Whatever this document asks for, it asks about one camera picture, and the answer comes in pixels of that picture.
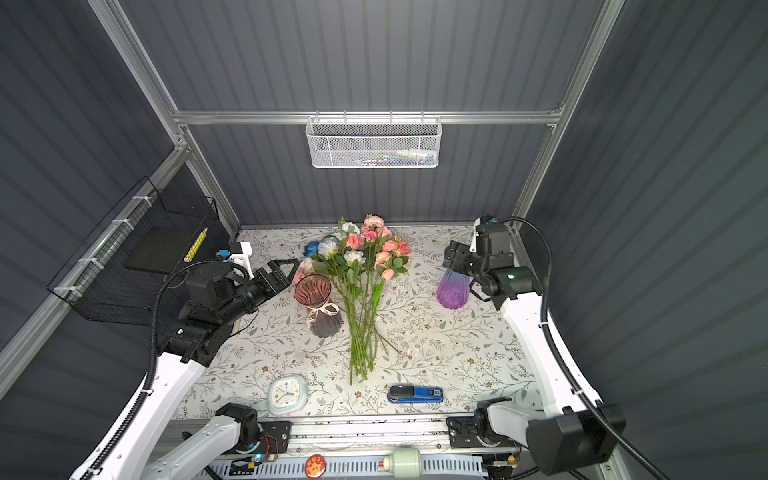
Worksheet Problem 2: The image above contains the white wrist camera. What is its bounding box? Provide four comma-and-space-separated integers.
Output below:
216, 241, 254, 279
470, 214, 498, 255

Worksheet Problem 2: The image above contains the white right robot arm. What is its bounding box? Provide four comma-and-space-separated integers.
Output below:
443, 215, 626, 478

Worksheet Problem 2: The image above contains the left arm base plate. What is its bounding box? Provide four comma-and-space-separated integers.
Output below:
234, 421, 292, 455

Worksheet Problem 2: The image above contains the blue purple glass vase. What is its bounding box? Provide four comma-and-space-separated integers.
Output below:
436, 269, 472, 310

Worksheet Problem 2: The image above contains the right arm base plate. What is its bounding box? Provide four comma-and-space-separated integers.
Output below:
446, 416, 521, 449

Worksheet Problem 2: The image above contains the red glass vase with ribbon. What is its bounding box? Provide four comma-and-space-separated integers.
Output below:
294, 274, 342, 338

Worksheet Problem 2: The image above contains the floral table cloth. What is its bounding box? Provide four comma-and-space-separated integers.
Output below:
174, 224, 542, 419

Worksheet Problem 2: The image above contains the white mesh wall basket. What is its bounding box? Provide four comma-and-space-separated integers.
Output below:
305, 113, 443, 169

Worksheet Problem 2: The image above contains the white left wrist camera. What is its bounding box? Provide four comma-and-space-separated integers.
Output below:
216, 241, 254, 279

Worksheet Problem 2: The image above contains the pale green cylinder knob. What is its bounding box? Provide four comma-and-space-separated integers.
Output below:
378, 447, 423, 479

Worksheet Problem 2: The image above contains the artificial flower bunch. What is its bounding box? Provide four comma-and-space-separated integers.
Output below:
293, 214, 411, 380

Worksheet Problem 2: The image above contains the toothpaste tube in basket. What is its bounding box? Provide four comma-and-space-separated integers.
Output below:
394, 149, 439, 166

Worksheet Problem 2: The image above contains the red round sticker badge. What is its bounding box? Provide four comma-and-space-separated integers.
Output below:
304, 454, 327, 480

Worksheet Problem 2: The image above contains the blue black stapler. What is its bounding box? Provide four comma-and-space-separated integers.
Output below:
387, 384, 444, 404

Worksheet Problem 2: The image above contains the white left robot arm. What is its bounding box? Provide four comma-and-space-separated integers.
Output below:
71, 259, 300, 479

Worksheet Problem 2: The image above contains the yellow black marker pen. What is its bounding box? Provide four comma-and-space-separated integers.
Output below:
183, 227, 208, 263

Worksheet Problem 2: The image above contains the black wire wall basket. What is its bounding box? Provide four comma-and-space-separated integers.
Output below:
48, 178, 227, 325

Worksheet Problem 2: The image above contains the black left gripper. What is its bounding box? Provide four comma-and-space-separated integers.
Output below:
219, 257, 297, 330

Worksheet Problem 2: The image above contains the pale green alarm clock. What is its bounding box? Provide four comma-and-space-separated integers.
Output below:
267, 374, 309, 416

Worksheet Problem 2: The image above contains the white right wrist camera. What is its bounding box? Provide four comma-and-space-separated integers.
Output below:
470, 214, 498, 255

